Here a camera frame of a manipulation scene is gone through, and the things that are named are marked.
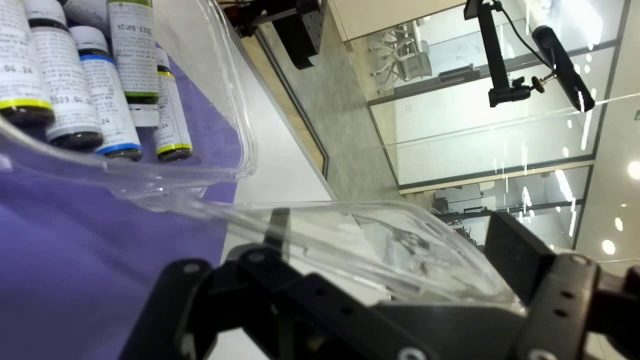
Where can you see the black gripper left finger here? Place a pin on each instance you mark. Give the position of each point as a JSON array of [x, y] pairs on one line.
[[233, 300]]

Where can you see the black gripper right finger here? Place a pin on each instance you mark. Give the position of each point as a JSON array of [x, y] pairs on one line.
[[580, 312]]

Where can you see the bag of white bottles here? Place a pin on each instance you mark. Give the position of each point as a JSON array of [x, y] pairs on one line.
[[400, 247]]

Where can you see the purple mat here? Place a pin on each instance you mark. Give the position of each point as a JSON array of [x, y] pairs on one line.
[[66, 266]]

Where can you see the small white bottle yellow band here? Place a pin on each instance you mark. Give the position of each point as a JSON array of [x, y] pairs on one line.
[[173, 121]]

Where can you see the white bottle blue end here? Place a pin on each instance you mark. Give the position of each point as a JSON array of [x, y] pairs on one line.
[[111, 106]]

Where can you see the black cylinder rod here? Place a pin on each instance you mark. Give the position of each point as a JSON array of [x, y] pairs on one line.
[[560, 63]]

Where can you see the white bottle green band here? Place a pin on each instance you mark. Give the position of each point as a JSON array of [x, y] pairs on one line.
[[133, 47]]

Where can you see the white bottle black end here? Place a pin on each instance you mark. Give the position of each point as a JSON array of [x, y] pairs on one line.
[[63, 87]]

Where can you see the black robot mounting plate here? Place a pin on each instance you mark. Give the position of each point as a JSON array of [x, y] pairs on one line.
[[301, 30]]

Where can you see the black camera stand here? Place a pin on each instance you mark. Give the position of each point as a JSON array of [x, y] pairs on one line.
[[492, 47]]

